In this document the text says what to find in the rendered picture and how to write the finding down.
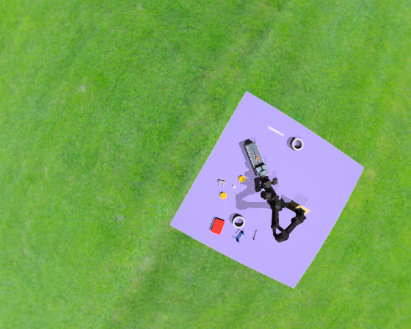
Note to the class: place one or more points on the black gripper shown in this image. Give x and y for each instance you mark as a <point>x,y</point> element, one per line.
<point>259,187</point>

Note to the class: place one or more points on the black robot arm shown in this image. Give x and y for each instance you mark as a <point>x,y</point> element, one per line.
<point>275,206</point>

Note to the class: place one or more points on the red block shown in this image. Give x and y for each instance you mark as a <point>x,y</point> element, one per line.
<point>217,226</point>

